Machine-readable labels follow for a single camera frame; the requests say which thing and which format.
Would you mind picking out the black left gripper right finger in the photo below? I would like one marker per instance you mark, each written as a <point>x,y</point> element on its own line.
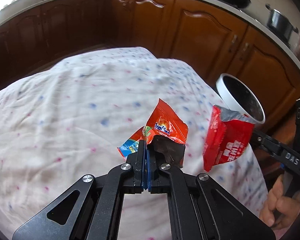
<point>160,174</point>

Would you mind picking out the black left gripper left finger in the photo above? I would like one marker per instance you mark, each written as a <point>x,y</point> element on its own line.
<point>136,181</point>

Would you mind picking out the orange red snack wrapper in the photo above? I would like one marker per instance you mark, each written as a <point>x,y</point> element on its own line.
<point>164,132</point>

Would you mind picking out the red snack bag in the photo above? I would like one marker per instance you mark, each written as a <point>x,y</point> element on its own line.
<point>227,137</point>

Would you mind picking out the wooden lower kitchen cabinets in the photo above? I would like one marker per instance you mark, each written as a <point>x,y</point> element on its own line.
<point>210,36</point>

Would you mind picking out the right hand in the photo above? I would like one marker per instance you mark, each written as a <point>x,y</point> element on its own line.
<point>279,211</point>

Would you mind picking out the black bin with white rim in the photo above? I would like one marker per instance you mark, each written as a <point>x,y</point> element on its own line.
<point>238,97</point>

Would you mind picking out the white floral tablecloth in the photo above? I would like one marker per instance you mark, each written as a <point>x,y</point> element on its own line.
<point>60,124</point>

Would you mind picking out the black stock pot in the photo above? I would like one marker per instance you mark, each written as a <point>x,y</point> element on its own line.
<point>279,24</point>

